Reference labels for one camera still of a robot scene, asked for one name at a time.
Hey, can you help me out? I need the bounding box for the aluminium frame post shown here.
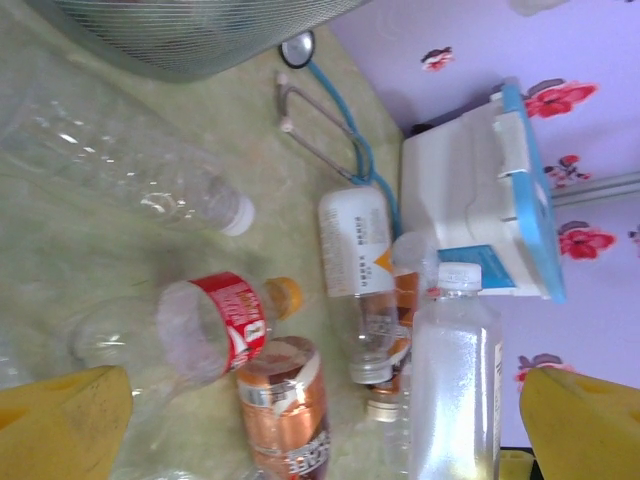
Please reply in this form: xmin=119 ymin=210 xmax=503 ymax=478
xmin=548 ymin=171 xmax=640 ymax=209

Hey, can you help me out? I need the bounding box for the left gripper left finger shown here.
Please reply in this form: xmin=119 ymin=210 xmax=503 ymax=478
xmin=0 ymin=364 xmax=135 ymax=480

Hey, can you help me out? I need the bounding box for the green mesh waste bin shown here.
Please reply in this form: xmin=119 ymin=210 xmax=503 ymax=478
xmin=24 ymin=0 xmax=374 ymax=85

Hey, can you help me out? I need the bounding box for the white box blue lid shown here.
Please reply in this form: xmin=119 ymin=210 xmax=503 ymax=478
xmin=398 ymin=77 xmax=569 ymax=305

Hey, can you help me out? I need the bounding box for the blue stethoscope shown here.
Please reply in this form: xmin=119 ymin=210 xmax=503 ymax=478
xmin=273 ymin=29 xmax=401 ymax=241

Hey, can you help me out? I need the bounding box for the white label bottle orange triangle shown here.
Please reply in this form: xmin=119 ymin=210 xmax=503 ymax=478
xmin=317 ymin=186 xmax=402 ymax=386

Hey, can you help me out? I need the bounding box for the red label bottle orange cap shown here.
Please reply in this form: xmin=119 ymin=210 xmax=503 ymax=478
xmin=67 ymin=271 xmax=305 ymax=401

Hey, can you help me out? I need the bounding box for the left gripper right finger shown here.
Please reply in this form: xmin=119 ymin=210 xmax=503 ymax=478
xmin=518 ymin=367 xmax=640 ymax=480

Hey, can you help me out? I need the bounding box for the square clear bottle white label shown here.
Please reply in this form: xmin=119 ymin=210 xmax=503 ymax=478
xmin=408 ymin=261 xmax=505 ymax=480

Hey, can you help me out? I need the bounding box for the unlabelled clear bottle white cap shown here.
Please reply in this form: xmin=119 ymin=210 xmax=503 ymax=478
xmin=0 ymin=92 xmax=257 ymax=237

